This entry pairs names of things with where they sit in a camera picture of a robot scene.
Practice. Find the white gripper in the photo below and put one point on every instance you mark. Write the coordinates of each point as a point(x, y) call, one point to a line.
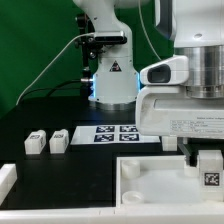
point(167, 111)

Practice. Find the white square tabletop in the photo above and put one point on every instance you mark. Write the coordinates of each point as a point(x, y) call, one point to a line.
point(156, 180)

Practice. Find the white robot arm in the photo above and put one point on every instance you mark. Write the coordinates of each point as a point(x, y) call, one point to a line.
point(195, 26)

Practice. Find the white marker sheet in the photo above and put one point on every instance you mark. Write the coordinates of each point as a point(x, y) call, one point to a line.
point(110, 134)

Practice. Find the white obstacle wall front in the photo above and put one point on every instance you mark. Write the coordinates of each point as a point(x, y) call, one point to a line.
point(109, 216)

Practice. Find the white obstacle wall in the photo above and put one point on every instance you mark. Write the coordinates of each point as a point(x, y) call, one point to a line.
point(109, 216)
point(8, 177)

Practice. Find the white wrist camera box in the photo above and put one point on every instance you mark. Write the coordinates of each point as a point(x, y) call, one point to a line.
point(170, 72)

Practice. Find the black camera stand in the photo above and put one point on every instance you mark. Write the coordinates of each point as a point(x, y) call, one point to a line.
point(85, 26)

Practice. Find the white obstacle wall left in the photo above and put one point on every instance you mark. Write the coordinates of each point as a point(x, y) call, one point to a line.
point(8, 177)

